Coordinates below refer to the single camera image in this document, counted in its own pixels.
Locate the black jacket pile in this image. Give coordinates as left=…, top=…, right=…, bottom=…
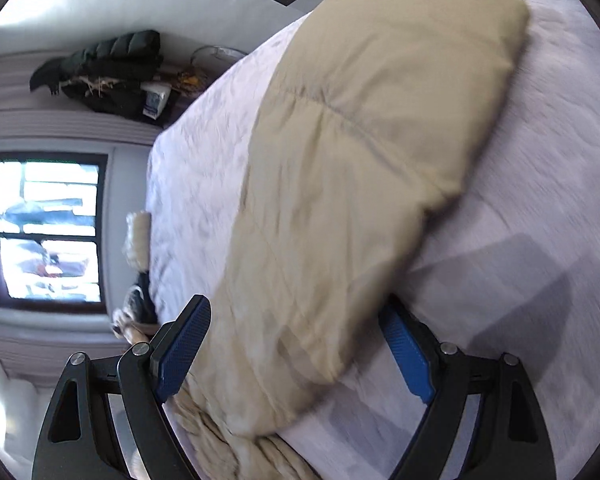
left=29, top=30, right=167, bottom=122

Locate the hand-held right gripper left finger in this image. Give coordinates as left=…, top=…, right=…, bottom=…
left=32, top=294, right=213, bottom=480

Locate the white furry cloth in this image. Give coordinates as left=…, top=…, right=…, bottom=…
left=124, top=210, right=153, bottom=273

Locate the beige puffer jacket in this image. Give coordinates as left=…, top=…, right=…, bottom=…
left=172, top=0, right=531, bottom=480

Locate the blue and white box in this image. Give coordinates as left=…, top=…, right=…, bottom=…
left=144, top=84, right=172, bottom=120

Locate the white bed blanket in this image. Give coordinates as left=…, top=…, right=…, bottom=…
left=146, top=0, right=600, bottom=480

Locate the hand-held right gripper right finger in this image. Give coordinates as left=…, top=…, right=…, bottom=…
left=377, top=305, right=556, bottom=480

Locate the dark framed window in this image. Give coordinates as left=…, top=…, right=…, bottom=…
left=0, top=151, right=110, bottom=315

